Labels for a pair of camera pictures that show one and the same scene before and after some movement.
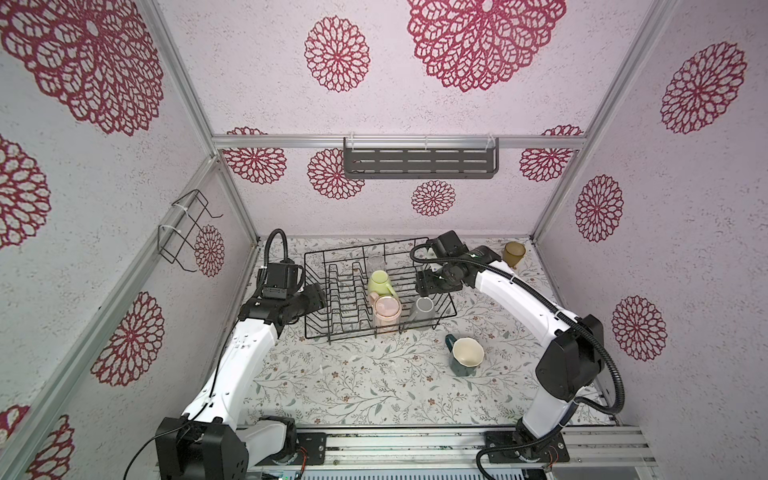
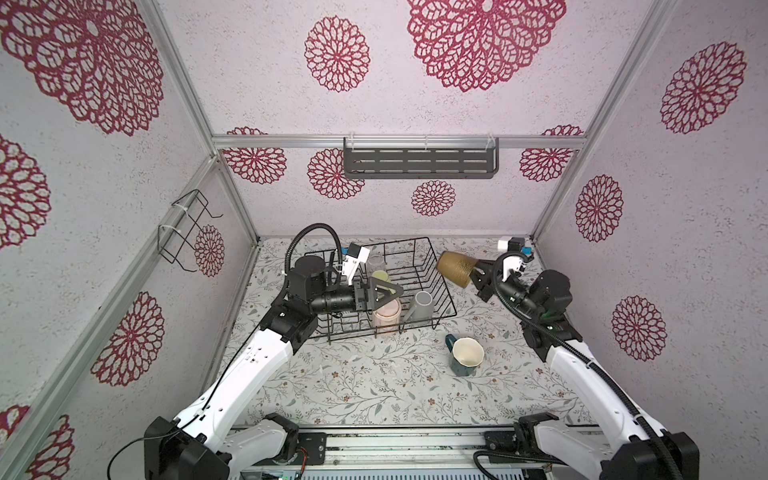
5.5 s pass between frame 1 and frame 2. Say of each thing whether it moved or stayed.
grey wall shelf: stayed
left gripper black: moved
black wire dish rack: stayed
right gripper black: moved
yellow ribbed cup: moved
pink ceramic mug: stayed
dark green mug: stayed
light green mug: stayed
